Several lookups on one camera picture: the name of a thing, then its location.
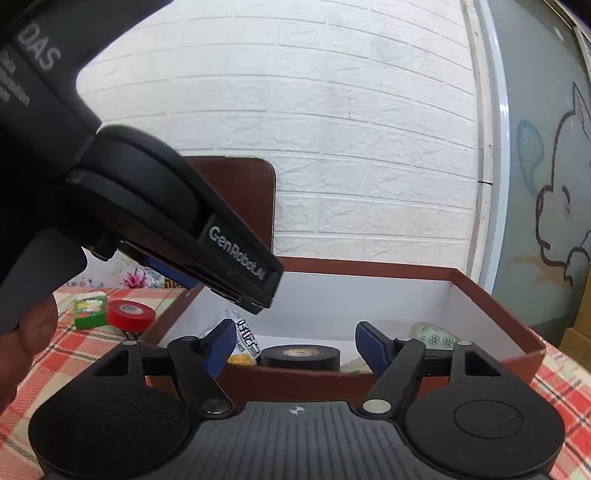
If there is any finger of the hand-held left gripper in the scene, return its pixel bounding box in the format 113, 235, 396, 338
178, 156, 283, 311
117, 241, 265, 316

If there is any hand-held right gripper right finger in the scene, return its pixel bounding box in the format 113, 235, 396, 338
355, 322, 502, 415

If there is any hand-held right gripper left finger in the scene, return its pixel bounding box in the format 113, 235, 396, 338
90, 318, 237, 416

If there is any white yellow snack packet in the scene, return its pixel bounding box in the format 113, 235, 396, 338
225, 310, 262, 366

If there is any clear tape roll green print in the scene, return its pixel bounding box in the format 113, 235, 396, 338
411, 322, 460, 350

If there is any black tape roll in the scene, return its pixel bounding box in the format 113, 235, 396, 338
261, 344, 341, 371

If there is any brown cardboard box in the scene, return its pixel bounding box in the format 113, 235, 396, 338
141, 256, 546, 402

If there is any person's left hand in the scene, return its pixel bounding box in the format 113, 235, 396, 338
0, 295, 59, 409

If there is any white floral cloth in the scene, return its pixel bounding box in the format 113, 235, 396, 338
85, 251, 171, 291

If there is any brown chair backrest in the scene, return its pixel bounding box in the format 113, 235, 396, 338
182, 156, 278, 259

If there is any red tape roll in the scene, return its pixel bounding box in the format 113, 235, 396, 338
107, 300, 158, 331

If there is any green printed box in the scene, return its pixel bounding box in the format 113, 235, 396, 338
74, 295, 108, 330

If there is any plaid blanket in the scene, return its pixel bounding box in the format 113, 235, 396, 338
0, 286, 591, 480

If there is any tan cardboard box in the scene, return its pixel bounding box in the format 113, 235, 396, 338
558, 323, 591, 354

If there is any glass door with cartoon drawing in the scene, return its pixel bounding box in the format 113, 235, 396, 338
475, 0, 591, 333

